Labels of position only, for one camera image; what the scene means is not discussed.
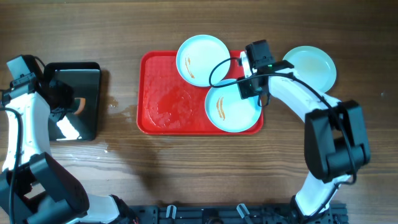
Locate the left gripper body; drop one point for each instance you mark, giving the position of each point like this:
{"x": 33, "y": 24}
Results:
{"x": 59, "y": 94}

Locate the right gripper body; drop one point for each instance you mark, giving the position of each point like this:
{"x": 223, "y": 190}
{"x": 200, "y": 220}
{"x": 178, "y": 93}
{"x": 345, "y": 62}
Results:
{"x": 247, "y": 88}

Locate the green and orange sponge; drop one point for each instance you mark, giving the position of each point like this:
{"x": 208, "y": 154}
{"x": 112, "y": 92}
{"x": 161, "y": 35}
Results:
{"x": 79, "y": 105}

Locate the light blue plate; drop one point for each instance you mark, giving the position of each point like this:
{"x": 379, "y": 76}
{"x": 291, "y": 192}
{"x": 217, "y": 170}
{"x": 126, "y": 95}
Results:
{"x": 314, "y": 66}
{"x": 227, "y": 111}
{"x": 203, "y": 60}

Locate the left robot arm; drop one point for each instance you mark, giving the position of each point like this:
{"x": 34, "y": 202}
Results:
{"x": 35, "y": 188}

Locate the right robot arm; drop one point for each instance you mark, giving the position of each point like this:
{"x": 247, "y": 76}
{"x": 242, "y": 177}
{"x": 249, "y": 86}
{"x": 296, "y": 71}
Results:
{"x": 336, "y": 144}

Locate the black rectangular water tray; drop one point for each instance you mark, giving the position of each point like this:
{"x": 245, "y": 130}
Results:
{"x": 85, "y": 79}

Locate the red plastic tray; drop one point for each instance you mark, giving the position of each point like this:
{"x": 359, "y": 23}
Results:
{"x": 167, "y": 104}

